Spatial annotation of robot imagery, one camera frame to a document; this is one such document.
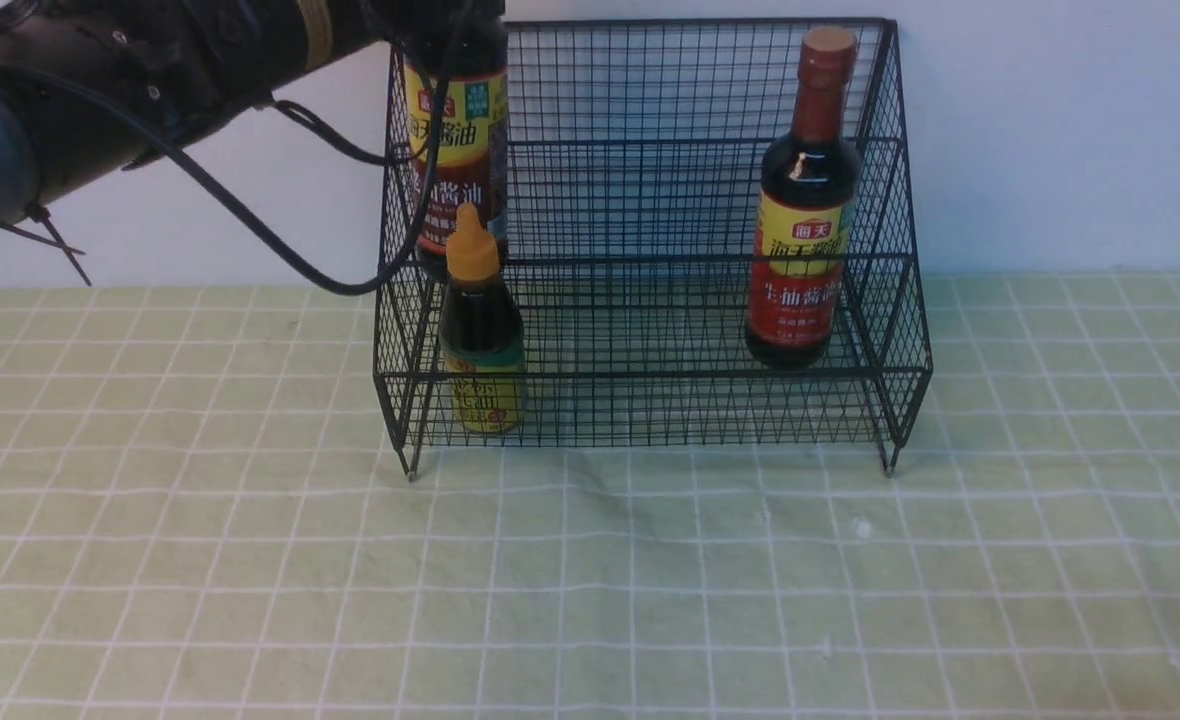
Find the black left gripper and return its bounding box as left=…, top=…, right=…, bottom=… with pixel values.
left=349, top=1, right=507, bottom=50

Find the brown label soy sauce bottle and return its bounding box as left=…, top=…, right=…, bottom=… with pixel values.
left=404, top=17, right=509, bottom=277

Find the small yellow cap sauce bottle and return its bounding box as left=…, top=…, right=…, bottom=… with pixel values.
left=439, top=202, right=526, bottom=436

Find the red label soy sauce bottle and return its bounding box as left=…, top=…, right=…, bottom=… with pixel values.
left=745, top=26, right=863, bottom=369

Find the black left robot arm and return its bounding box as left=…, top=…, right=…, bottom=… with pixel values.
left=0, top=1, right=506, bottom=225

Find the green checkered tablecloth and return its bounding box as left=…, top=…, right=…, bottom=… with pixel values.
left=0, top=274, right=1180, bottom=719

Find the black camera cable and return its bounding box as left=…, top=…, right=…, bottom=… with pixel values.
left=0, top=0, right=471, bottom=297

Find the black wire mesh rack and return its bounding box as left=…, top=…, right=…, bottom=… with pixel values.
left=372, top=17, right=933, bottom=480

